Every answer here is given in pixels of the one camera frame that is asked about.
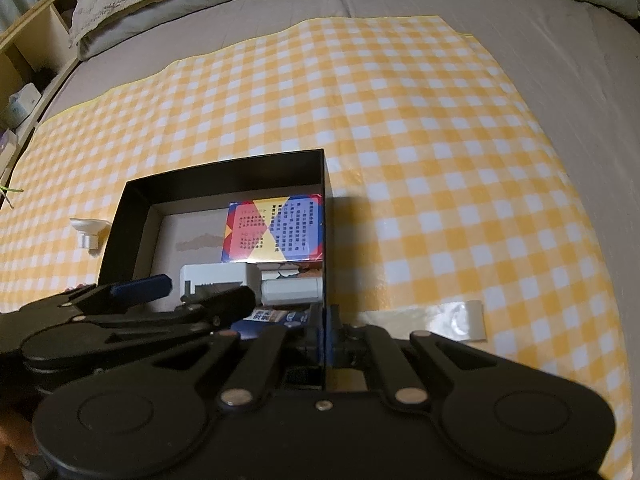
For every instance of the yellow checked mat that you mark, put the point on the yellow checked mat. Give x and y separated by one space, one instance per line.
400 135

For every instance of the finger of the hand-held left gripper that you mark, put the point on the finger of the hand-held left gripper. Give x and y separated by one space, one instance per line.
142 287
225 300

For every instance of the wooden shelf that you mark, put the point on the wooden shelf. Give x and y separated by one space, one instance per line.
30 55

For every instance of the dark blue pill bottle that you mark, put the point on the dark blue pill bottle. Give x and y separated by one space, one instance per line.
270 317

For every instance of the clear tape strip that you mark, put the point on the clear tape strip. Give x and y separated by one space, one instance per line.
425 321

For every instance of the purple packet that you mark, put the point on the purple packet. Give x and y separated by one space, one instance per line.
7 145

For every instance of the black cardboard box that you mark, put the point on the black cardboard box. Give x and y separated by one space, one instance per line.
135 220

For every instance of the white watch repair tool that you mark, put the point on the white watch repair tool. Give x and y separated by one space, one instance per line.
215 275

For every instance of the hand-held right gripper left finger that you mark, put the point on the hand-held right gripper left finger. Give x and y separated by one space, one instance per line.
312 340

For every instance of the colourful card box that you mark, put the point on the colourful card box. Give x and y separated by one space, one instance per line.
272 227

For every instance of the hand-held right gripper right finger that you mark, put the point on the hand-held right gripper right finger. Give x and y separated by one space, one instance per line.
334 340

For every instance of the white suction cup hook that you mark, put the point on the white suction cup hook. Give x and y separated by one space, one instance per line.
90 227

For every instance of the white tissue box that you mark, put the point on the white tissue box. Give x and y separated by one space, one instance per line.
22 105

